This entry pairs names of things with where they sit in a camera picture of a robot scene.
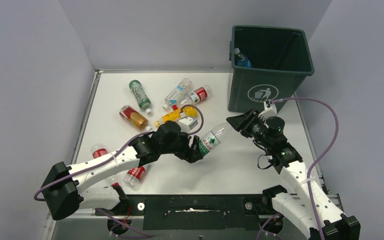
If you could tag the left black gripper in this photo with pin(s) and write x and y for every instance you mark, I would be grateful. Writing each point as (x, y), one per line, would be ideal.
(190, 154)

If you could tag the green cap green label bottle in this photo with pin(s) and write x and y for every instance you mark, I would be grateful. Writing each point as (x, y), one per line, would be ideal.
(214, 138)

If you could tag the green label tea bottle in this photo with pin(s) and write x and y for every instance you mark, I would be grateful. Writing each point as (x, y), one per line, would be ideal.
(142, 99)

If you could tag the red gold label bottle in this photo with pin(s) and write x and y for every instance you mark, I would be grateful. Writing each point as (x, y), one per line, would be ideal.
(137, 120)

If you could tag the red label water bottle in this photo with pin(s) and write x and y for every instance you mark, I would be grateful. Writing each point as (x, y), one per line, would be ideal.
(198, 95)

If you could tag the dark green trash bin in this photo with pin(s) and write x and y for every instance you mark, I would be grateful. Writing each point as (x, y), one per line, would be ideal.
(281, 60)

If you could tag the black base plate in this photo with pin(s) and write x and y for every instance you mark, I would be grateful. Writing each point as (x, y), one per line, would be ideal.
(195, 212)

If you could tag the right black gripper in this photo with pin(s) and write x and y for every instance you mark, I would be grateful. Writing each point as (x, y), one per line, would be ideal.
(241, 122)

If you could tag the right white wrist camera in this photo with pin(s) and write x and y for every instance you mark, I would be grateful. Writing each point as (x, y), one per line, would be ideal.
(269, 110)

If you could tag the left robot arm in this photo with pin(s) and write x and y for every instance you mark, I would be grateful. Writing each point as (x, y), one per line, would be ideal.
(66, 188)

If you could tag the blue label water bottle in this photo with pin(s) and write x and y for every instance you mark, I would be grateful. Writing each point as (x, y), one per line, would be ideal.
(241, 59)

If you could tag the yellow label bottle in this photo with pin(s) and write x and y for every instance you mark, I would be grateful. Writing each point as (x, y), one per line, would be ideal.
(176, 115)

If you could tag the aluminium front rail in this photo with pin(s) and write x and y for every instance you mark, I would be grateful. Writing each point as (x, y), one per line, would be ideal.
(120, 203)

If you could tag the white blue label bottle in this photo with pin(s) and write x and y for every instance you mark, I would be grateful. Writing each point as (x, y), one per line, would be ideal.
(177, 93)

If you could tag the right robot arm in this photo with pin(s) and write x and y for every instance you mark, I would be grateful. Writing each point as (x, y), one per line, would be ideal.
(314, 214)

